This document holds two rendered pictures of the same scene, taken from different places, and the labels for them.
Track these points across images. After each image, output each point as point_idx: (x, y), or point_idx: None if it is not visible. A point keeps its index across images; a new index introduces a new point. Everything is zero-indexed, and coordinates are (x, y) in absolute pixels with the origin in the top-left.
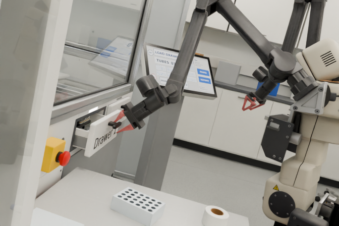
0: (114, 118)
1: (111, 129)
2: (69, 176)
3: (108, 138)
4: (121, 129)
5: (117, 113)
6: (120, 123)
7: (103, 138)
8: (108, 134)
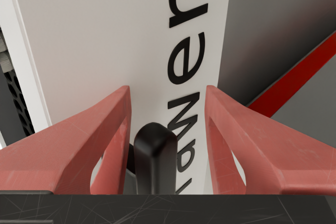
0: (83, 60)
1: (161, 48)
2: (204, 185)
3: (202, 58)
4: (211, 147)
5: None
6: (163, 169)
7: (182, 141)
8: (181, 78)
